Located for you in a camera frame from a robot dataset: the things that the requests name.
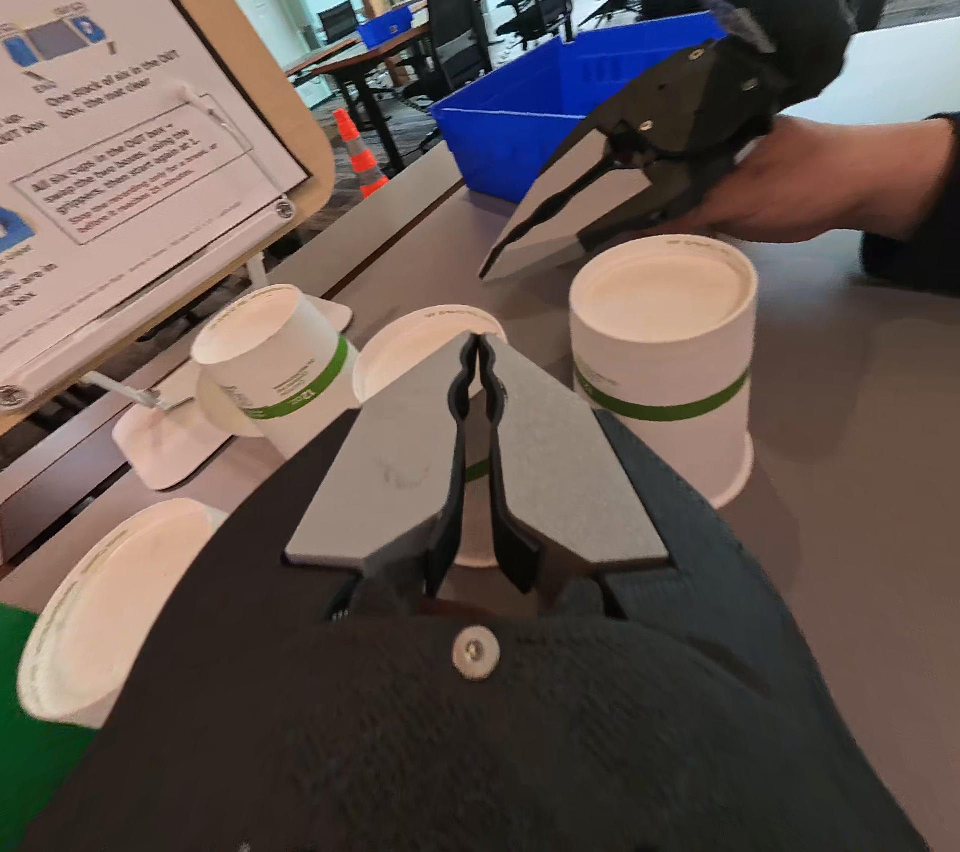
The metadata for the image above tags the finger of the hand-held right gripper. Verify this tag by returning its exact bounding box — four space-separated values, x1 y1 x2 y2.
480 169 650 283
487 132 616 271

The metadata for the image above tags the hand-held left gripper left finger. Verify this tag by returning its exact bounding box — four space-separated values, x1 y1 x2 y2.
285 333 481 596

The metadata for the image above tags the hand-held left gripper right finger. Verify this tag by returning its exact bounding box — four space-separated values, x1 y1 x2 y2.
480 334 670 592

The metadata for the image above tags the large blue plastic bin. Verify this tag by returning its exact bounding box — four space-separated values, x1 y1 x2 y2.
431 12 729 204

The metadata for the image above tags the green plastic bin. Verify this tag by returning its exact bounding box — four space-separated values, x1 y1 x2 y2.
0 603 102 852

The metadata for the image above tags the person's right hand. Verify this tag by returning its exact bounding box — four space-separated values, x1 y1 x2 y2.
667 113 960 245

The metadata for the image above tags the orange traffic cone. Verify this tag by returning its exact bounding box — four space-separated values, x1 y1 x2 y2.
332 108 391 200

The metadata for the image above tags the small blue bin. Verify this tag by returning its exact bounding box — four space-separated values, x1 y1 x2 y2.
357 10 415 49

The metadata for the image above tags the long wooden desk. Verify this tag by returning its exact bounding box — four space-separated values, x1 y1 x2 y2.
285 0 504 151

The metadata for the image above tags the wooden display board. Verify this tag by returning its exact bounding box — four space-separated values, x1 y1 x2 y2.
0 0 336 436

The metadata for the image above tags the white sheet holder bar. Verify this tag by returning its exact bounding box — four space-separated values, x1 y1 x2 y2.
0 195 299 410

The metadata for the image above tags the printed instruction sheet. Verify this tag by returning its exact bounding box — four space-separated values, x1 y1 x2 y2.
0 0 312 373

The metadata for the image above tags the metal page holder wire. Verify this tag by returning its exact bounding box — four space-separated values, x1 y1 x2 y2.
178 83 280 209

